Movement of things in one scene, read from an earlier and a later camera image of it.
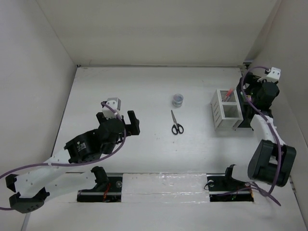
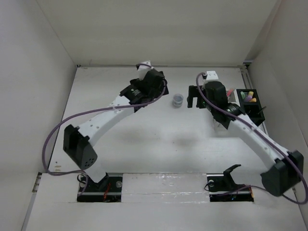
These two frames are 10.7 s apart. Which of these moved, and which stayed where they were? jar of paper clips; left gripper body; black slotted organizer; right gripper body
Moved: right gripper body; left gripper body
Stayed: black slotted organizer; jar of paper clips
